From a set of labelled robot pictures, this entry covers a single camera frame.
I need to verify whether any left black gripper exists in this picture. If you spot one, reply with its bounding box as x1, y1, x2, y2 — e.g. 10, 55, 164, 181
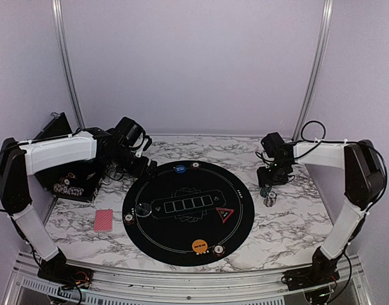
106, 146, 157, 182

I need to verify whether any red playing card deck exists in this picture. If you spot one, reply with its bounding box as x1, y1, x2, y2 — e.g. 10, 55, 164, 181
93, 209, 113, 233

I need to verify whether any black poker chip case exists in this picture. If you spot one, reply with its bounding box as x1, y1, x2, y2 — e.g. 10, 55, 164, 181
35, 112, 105, 202

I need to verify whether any front aluminium rail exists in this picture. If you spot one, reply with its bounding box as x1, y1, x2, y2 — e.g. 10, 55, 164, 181
2, 252, 374, 304

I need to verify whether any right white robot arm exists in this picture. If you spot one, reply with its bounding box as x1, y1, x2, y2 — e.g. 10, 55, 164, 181
257, 132, 388, 285

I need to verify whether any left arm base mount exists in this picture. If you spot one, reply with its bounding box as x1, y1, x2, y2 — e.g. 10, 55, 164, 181
38, 265, 93, 290

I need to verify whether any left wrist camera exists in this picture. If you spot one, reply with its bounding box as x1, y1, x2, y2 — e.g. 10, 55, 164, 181
114, 117, 153, 158

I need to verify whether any left aluminium frame post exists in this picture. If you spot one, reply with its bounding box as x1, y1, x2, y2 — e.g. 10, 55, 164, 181
51, 0, 86, 128

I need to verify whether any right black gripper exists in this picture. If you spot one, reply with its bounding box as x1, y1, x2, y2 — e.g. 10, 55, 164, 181
257, 159, 291, 188

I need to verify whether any green poker chip stack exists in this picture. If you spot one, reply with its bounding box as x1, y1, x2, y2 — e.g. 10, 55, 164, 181
260, 187, 271, 198

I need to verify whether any right aluminium frame post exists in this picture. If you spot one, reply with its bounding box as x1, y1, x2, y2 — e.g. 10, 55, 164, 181
292, 0, 334, 140

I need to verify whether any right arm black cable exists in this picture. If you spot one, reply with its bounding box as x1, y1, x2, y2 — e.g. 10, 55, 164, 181
296, 119, 389, 217

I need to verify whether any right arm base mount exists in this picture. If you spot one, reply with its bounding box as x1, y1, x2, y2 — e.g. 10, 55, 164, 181
281, 266, 340, 291

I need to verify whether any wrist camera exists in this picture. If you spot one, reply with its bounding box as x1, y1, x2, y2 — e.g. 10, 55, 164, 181
114, 117, 153, 158
261, 132, 285, 158

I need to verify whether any red chip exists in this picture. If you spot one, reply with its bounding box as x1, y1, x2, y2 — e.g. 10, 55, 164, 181
123, 213, 135, 226
191, 162, 200, 170
212, 245, 225, 257

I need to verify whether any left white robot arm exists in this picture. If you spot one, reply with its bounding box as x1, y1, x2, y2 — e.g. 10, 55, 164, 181
0, 128, 157, 283

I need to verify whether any round black poker mat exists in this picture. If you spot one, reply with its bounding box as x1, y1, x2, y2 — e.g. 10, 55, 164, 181
122, 160, 255, 267

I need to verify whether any red black triangle all-in marker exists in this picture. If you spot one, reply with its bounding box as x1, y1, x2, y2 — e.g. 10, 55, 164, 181
216, 208, 235, 224

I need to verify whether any aluminium frame post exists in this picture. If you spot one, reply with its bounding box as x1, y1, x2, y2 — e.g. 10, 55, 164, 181
51, 0, 86, 128
292, 0, 334, 140

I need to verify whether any blue small blind button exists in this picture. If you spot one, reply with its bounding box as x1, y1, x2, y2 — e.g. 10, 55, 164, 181
174, 165, 187, 174

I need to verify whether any orange big blind button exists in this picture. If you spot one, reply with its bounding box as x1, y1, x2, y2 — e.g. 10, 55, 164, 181
192, 239, 208, 255

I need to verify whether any clear round dealer button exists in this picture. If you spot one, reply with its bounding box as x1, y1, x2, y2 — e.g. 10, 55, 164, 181
135, 203, 151, 217

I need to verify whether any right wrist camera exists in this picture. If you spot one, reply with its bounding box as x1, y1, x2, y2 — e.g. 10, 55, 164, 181
261, 132, 285, 158

